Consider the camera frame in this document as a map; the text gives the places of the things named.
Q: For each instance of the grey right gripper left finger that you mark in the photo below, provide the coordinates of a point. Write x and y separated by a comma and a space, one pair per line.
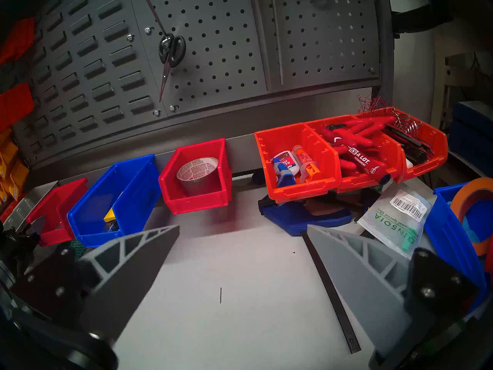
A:
123, 280

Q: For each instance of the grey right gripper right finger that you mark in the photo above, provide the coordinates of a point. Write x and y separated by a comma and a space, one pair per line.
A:
369, 288

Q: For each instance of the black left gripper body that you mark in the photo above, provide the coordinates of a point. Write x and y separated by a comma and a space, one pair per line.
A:
17, 246

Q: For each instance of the red bin with blade pack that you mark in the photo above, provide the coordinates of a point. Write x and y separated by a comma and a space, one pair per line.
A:
57, 234

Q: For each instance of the blue bin with yellow pad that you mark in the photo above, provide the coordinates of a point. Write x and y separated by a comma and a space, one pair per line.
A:
127, 188

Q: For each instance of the red bin with tape roll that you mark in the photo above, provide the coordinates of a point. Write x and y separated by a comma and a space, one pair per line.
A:
200, 203

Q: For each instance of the blue black clamp tool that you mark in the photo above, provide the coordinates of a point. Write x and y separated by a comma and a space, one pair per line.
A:
296, 219

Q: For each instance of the black hand tool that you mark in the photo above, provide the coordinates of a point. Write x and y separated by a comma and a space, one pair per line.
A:
412, 145

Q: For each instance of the orange-red bin with hardware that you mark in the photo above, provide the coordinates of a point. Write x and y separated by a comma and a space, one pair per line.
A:
8, 210

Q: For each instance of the black flat metal bar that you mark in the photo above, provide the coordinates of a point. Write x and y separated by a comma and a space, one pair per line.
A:
331, 292

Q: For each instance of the large beige plastic bin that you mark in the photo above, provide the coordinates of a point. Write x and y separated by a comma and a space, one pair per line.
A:
27, 203

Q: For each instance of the green cutting mat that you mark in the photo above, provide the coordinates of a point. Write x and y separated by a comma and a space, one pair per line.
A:
79, 248

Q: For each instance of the yellow pad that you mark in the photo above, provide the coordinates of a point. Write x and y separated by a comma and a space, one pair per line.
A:
109, 215

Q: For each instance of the yellow bin labelled M4-0.7 HEX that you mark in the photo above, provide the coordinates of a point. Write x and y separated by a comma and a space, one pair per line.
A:
19, 178

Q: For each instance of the white pouch green print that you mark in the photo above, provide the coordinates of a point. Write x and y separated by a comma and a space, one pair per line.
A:
393, 222

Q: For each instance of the blue bin with orange tape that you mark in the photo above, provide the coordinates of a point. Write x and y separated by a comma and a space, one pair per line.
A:
446, 238

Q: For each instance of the yellow bin labelled M3-6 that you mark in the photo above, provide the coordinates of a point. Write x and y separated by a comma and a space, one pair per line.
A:
8, 153

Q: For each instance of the orange-red bin with red markers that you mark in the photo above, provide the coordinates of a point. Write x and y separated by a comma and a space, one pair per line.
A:
358, 180

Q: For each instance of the yellow bin labelled M3-4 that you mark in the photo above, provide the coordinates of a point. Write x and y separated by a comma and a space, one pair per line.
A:
4, 136

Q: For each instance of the orange-red bin with glue sticks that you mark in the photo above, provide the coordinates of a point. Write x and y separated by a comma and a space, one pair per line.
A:
304, 192

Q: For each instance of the red permanent marker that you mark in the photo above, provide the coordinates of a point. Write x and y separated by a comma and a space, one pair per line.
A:
366, 161

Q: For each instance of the orange tape roll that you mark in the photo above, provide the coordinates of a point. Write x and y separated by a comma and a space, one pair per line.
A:
468, 192

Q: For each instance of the orange-red plastic bin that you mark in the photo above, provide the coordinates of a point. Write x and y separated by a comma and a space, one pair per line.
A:
17, 39
15, 107

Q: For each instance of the blue white glue bottle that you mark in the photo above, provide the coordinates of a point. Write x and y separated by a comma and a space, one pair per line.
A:
285, 169

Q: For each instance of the orange-red bin with black tools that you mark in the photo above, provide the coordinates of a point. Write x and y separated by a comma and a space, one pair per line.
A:
435, 149

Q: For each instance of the dark blue storage crate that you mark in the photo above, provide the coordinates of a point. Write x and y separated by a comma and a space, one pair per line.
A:
473, 134

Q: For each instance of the grey pegboard panel with tools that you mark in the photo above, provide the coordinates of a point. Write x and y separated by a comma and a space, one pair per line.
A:
231, 64

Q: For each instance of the black monitor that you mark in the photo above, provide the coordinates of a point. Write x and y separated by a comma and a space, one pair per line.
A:
443, 7

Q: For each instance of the silver duct tape roll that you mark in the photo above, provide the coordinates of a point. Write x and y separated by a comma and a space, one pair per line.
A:
198, 180

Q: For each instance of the grey bench back rail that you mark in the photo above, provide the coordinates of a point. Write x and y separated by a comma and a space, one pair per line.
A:
238, 115

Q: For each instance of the grey louvered wall panel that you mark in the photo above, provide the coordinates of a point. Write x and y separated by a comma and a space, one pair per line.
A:
88, 53

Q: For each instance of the pale wooden side frame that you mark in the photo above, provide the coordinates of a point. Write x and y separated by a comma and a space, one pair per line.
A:
458, 88

